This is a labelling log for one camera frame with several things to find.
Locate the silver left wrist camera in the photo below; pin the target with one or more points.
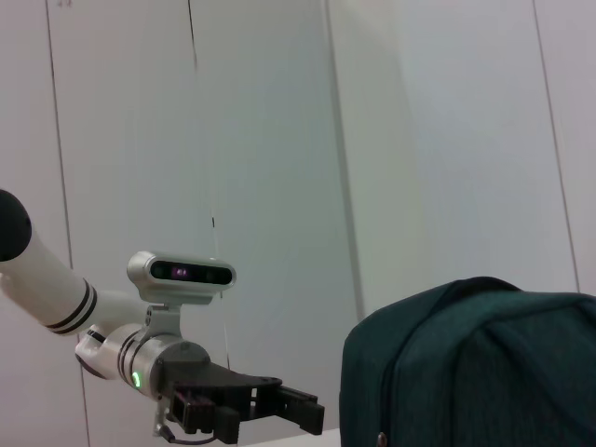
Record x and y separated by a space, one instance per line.
181 274

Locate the dark teal insulated lunch bag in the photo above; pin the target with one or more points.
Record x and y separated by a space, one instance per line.
465 372

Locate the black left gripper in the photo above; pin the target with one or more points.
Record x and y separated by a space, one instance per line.
223 386

